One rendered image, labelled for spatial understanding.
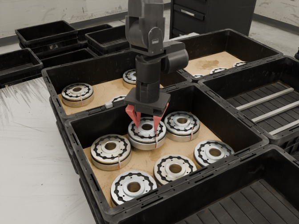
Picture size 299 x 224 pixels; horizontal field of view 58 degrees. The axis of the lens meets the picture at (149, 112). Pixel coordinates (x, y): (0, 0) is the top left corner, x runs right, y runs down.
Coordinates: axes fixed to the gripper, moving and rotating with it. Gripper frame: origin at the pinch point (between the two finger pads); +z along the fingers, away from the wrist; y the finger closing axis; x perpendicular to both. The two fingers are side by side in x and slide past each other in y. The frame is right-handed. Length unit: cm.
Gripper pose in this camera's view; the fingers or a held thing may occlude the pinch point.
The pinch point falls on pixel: (147, 126)
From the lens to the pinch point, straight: 71.3
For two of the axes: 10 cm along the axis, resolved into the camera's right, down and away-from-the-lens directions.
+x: -3.2, 5.6, -7.7
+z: -0.2, 8.0, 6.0
